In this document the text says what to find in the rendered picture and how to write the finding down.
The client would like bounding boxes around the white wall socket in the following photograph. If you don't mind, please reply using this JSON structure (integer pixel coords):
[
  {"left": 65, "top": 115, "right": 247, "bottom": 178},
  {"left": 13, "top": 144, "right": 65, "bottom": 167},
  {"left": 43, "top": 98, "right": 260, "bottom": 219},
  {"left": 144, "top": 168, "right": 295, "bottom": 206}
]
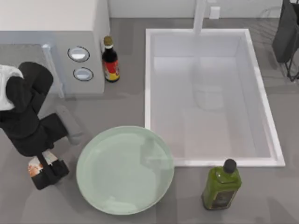
[{"left": 209, "top": 6, "right": 221, "bottom": 20}]

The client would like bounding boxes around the round microwave knob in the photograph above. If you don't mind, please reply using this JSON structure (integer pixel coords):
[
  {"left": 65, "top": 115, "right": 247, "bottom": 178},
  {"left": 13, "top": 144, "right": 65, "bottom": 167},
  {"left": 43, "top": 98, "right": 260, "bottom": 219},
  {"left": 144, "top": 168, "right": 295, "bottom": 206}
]
[
  {"left": 67, "top": 45, "right": 91, "bottom": 63},
  {"left": 72, "top": 67, "right": 94, "bottom": 83}
]

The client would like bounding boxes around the white tall tap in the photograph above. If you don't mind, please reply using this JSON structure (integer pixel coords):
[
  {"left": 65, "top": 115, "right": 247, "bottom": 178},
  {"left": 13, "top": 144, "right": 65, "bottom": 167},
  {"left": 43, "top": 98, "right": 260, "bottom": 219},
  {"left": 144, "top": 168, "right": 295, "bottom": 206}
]
[{"left": 192, "top": 0, "right": 206, "bottom": 36}]

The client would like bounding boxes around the white sink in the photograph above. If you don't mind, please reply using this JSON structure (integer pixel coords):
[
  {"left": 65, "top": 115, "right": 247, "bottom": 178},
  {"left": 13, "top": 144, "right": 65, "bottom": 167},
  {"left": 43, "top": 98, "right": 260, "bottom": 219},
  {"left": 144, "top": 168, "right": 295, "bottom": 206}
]
[{"left": 143, "top": 28, "right": 286, "bottom": 168}]

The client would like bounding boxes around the pale microwave oven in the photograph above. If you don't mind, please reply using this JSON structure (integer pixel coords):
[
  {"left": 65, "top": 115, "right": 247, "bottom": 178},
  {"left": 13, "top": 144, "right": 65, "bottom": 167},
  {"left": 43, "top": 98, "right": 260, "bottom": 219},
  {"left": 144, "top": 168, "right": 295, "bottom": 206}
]
[{"left": 0, "top": 0, "right": 111, "bottom": 99}]

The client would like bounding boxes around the pale green plate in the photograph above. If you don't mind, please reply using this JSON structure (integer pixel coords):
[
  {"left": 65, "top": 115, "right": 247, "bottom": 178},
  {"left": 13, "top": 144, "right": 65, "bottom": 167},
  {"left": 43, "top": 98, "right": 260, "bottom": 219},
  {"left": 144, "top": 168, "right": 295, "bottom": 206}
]
[{"left": 75, "top": 126, "right": 175, "bottom": 216}]

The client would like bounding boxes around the green bottle with black cap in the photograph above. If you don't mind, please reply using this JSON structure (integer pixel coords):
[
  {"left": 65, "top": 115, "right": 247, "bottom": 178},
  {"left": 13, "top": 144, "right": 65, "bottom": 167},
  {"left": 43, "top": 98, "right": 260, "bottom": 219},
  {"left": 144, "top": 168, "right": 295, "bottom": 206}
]
[{"left": 201, "top": 158, "right": 242, "bottom": 211}]

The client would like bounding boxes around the microwave door handle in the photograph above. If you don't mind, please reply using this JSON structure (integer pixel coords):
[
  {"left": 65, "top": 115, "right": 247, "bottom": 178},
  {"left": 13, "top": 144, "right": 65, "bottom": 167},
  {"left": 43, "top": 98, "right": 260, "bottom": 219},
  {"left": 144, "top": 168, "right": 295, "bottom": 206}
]
[{"left": 41, "top": 42, "right": 65, "bottom": 99}]

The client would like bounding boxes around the dark sauce bottle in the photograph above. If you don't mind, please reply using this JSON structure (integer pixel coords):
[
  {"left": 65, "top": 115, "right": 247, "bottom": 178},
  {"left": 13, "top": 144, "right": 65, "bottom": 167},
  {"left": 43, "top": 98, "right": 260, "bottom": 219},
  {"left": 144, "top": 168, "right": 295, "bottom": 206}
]
[{"left": 101, "top": 35, "right": 121, "bottom": 83}]

